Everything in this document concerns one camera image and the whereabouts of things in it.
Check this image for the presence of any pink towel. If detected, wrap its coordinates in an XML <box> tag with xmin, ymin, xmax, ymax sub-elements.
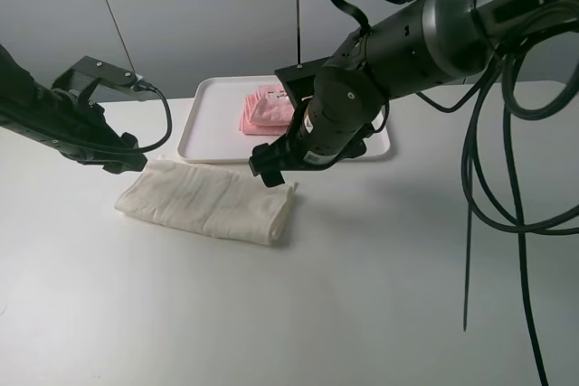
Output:
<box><xmin>239</xmin><ymin>83</ymin><xmax>294</xmax><ymax>137</ymax></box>

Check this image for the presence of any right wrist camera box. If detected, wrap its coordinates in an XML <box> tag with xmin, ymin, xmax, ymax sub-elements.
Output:
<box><xmin>274</xmin><ymin>57</ymin><xmax>329</xmax><ymax>108</ymax></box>

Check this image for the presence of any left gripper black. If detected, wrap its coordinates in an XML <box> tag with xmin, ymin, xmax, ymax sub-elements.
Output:
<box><xmin>26</xmin><ymin>89</ymin><xmax>147</xmax><ymax>174</ymax></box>

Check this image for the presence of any cream white towel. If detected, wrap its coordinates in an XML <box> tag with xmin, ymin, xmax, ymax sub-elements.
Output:
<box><xmin>115</xmin><ymin>158</ymin><xmax>297</xmax><ymax>246</ymax></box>

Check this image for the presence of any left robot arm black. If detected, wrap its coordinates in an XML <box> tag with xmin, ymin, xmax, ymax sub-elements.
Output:
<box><xmin>1</xmin><ymin>49</ymin><xmax>147</xmax><ymax>174</ymax></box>

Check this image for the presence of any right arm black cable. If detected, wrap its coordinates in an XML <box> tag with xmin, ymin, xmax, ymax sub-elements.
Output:
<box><xmin>415</xmin><ymin>37</ymin><xmax>579</xmax><ymax>386</ymax></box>

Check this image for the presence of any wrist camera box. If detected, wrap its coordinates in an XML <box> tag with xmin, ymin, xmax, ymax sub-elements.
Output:
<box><xmin>51</xmin><ymin>56</ymin><xmax>157</xmax><ymax>101</ymax></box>
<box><xmin>274</xmin><ymin>57</ymin><xmax>329</xmax><ymax>108</ymax></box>

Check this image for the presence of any white rectangular plastic tray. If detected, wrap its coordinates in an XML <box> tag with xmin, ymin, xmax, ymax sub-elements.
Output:
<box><xmin>176</xmin><ymin>74</ymin><xmax>392</xmax><ymax>165</ymax></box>

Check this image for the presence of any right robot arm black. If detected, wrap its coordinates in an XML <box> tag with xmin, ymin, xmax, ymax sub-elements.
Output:
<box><xmin>249</xmin><ymin>0</ymin><xmax>578</xmax><ymax>187</ymax></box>

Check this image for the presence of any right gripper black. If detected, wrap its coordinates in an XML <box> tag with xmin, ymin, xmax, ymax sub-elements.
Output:
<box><xmin>249</xmin><ymin>66</ymin><xmax>389</xmax><ymax>188</ymax></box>

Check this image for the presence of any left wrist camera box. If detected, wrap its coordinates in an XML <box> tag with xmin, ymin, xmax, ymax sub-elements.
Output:
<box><xmin>51</xmin><ymin>56</ymin><xmax>157</xmax><ymax>101</ymax></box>

